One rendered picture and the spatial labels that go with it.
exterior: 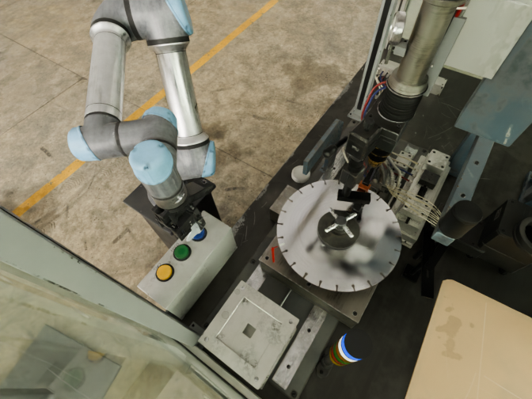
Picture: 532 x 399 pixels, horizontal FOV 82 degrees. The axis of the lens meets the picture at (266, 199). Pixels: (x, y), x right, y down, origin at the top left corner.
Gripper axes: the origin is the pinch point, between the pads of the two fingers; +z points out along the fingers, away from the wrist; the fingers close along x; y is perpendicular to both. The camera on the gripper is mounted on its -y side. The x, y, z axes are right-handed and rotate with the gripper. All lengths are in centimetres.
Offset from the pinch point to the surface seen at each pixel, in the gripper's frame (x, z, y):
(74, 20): -319, 93, -136
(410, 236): 52, 11, -37
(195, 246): 2.1, 2.4, 4.2
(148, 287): -0.8, 2.4, 20.2
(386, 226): 44, -3, -28
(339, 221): 33.5, -8.3, -19.3
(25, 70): -290, 93, -58
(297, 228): 24.4, -2.9, -14.2
